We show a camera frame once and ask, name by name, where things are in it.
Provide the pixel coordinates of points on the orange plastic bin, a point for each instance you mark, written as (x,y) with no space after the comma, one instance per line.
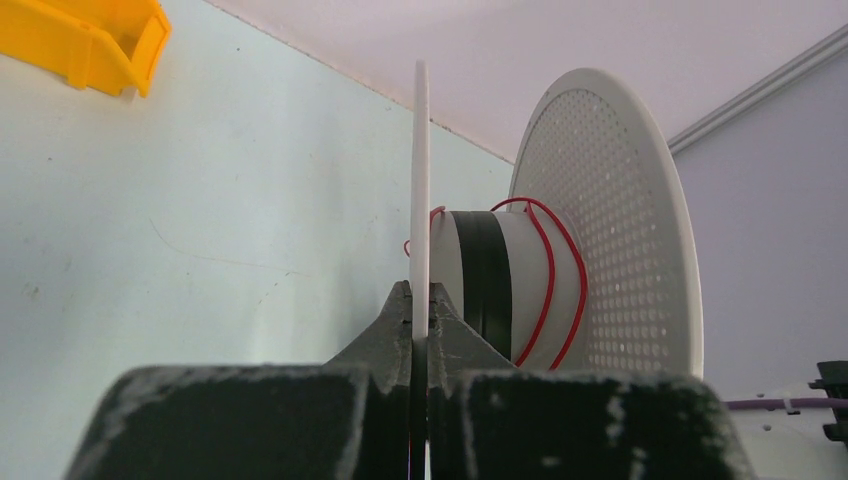
(105,45)

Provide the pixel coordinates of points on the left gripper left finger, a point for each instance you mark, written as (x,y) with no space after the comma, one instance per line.
(344,419)

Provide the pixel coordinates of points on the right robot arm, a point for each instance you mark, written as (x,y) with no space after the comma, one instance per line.
(798,431)

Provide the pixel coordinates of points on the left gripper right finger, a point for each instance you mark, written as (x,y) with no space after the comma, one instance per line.
(490,420)

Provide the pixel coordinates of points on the white perforated cable spool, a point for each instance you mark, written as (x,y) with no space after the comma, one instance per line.
(589,262)

